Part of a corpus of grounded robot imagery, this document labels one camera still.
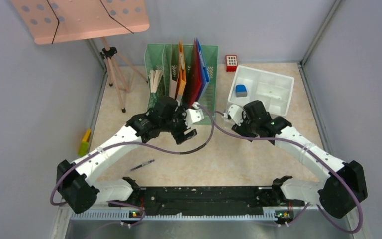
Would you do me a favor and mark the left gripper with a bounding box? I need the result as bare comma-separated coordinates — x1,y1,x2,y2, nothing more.
161,104,197,144

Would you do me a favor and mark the clear plastic drawer unit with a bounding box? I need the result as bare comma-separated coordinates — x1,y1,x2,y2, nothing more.
227,65,294,117

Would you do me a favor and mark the red translucent file folder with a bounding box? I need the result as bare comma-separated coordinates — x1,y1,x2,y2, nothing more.
183,38,202,107

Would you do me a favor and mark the green file rack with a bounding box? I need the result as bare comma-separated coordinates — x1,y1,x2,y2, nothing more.
144,44,218,112

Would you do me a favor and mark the green children's book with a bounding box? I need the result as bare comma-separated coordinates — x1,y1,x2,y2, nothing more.
148,69,163,107

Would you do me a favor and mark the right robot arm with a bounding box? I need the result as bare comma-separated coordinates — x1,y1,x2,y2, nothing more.
226,100,368,219

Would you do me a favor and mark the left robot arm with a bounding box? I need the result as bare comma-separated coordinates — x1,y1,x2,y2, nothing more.
51,96,204,214

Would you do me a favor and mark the blue eraser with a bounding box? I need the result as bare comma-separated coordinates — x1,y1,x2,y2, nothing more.
235,84,248,98

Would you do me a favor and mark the dark pen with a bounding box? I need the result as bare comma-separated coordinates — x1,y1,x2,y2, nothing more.
130,159,155,172

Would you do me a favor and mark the orange file folder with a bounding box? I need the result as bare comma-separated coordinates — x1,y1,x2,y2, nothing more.
175,41,186,105

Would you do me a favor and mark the red small box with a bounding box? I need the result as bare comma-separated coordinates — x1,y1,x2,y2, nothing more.
225,55,238,72

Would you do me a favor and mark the pink lamp stand pole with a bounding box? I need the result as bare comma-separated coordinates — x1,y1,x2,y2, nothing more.
99,37,148,113

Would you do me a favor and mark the black lamp clamp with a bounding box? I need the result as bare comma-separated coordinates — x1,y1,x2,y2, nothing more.
100,47,117,59

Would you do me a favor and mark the pink perforated lamp panel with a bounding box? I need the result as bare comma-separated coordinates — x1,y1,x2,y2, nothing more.
11,0,150,45

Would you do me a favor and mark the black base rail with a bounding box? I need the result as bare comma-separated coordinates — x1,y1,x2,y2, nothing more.
123,186,306,222

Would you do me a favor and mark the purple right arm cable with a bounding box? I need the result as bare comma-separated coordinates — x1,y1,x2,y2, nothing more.
195,104,364,234

